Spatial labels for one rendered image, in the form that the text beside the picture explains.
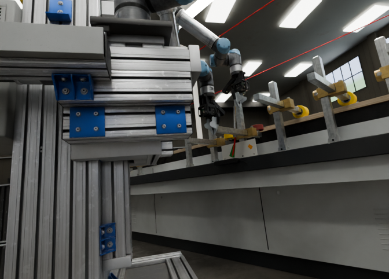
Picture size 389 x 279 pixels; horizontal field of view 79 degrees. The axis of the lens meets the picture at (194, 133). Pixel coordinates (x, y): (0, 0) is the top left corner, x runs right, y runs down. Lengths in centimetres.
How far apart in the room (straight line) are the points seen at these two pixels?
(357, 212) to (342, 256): 24
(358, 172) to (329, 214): 36
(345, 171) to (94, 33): 111
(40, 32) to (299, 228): 149
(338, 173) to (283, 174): 26
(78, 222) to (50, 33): 53
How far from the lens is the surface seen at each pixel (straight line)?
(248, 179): 147
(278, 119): 136
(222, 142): 158
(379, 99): 144
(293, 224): 160
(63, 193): 85
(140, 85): 69
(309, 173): 130
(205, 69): 116
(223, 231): 193
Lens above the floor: 58
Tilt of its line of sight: 12 degrees up
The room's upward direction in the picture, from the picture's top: 5 degrees counter-clockwise
